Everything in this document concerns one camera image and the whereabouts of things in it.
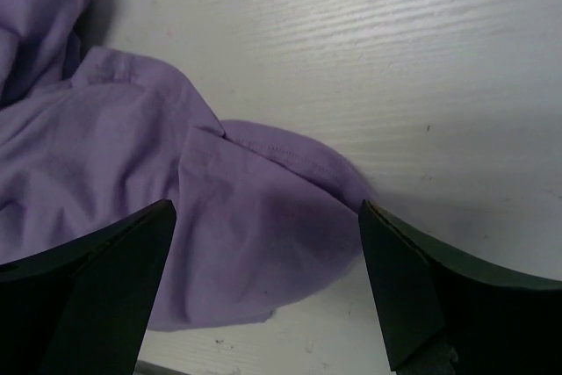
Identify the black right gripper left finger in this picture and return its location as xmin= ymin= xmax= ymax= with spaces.
xmin=1 ymin=199 xmax=177 ymax=374

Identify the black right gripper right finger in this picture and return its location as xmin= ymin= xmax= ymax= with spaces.
xmin=359 ymin=201 xmax=561 ymax=374

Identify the purple t-shirt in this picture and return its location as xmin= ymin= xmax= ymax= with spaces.
xmin=1 ymin=0 xmax=370 ymax=331

